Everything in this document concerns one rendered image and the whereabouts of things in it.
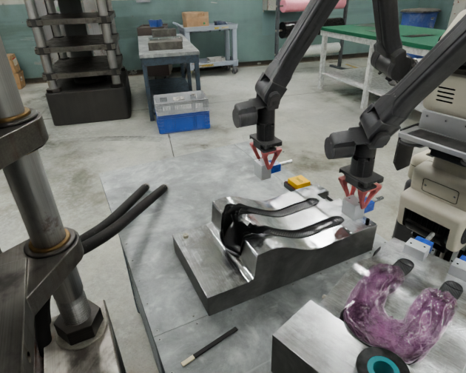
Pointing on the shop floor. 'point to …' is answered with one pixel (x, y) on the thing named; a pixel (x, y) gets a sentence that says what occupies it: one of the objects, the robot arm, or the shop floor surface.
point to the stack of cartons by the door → (16, 71)
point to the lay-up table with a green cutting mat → (361, 32)
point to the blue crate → (183, 122)
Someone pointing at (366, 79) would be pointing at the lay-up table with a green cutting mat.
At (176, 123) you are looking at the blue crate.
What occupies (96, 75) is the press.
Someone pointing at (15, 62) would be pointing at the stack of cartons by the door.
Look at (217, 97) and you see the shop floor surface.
